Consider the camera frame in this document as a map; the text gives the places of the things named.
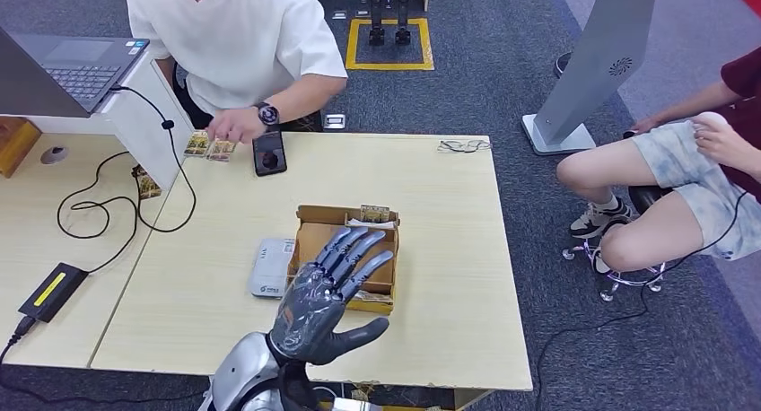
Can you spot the person's left hand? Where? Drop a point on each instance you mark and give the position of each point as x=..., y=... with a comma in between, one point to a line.
x=722, y=138
x=235, y=126

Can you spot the person's right hand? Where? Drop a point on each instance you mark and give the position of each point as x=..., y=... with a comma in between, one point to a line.
x=644, y=125

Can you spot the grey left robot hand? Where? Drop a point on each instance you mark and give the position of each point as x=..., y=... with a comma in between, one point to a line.
x=309, y=313

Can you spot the grey card reader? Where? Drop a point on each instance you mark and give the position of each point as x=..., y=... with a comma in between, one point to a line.
x=267, y=271

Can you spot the person's left forearm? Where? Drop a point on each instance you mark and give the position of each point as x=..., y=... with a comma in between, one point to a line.
x=309, y=96

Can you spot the person's right forearm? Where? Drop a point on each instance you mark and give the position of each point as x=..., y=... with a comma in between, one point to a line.
x=689, y=105

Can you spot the person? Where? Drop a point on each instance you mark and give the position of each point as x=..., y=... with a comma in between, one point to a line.
x=238, y=40
x=684, y=176

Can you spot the white paper card sleeves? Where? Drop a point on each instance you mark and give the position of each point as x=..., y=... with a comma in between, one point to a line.
x=371, y=223
x=373, y=296

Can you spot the black wristwatch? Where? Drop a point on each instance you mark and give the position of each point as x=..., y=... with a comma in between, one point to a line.
x=267, y=114

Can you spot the black smartphone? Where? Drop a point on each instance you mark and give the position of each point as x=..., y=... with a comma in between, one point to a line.
x=269, y=155

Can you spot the wooden organizer tray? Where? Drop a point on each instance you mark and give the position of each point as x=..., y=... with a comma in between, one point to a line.
x=309, y=242

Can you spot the black chrome-based stool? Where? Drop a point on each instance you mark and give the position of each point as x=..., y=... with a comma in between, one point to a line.
x=648, y=199

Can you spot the grey kiosk stand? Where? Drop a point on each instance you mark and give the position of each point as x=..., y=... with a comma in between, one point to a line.
x=594, y=69

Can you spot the white laptop stand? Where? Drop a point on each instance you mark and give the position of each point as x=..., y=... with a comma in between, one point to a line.
x=148, y=123

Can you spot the square metal floor socket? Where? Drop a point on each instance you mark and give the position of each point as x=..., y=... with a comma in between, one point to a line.
x=334, y=121

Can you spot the round dark-rimmed disc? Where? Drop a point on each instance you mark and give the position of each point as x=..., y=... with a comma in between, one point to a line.
x=560, y=65

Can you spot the small metal floor socket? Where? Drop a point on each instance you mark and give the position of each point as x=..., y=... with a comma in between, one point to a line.
x=339, y=15

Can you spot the grey laptop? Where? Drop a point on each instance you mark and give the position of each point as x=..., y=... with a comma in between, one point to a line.
x=89, y=69

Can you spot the black robot leg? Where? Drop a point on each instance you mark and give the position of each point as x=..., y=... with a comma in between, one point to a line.
x=376, y=16
x=404, y=16

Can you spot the clear-framed eyeglasses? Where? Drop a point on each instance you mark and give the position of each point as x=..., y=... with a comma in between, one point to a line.
x=447, y=145

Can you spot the orange wooden box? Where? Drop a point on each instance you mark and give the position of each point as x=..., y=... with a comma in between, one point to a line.
x=16, y=146

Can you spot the black yellow-labelled power adapter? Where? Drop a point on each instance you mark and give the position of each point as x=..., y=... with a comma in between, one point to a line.
x=52, y=290

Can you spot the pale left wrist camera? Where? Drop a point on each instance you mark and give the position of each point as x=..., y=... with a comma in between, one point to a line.
x=356, y=405

